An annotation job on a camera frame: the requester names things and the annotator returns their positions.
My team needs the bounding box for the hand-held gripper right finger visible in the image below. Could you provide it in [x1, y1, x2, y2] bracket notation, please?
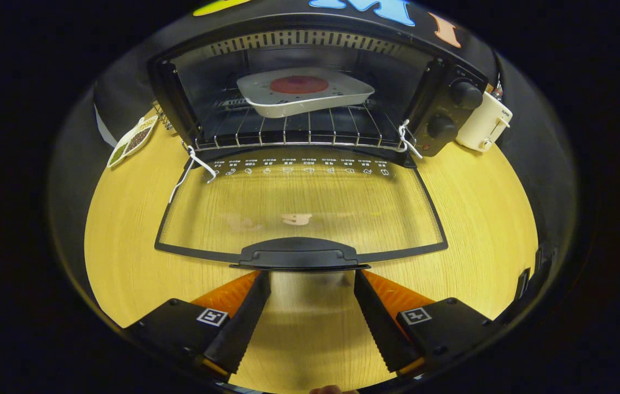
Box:
[354, 269, 502, 381]

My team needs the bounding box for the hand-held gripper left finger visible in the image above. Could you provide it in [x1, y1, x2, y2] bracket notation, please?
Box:
[124, 270, 272, 384]

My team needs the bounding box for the white square plate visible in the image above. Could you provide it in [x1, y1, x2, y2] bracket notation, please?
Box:
[236, 67, 375, 119]

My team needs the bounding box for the black toaster oven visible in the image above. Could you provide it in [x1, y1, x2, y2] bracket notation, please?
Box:
[147, 14, 490, 271]

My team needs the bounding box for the pink ham slice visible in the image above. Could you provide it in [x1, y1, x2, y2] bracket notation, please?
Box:
[269, 75, 329, 95]

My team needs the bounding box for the white pop-up toaster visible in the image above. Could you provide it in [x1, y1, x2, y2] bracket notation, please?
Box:
[455, 91, 514, 153]

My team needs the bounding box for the white divided dish with beans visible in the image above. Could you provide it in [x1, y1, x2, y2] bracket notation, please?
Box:
[106, 115, 159, 169]

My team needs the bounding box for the white cord loop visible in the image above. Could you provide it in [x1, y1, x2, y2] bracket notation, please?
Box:
[397, 119, 424, 160]
[169, 145, 217, 204]

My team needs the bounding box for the wire oven rack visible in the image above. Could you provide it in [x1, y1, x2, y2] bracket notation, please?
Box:
[195, 98, 406, 152]

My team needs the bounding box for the metal wire holder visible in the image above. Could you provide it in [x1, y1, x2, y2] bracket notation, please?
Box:
[152, 100, 175, 131]

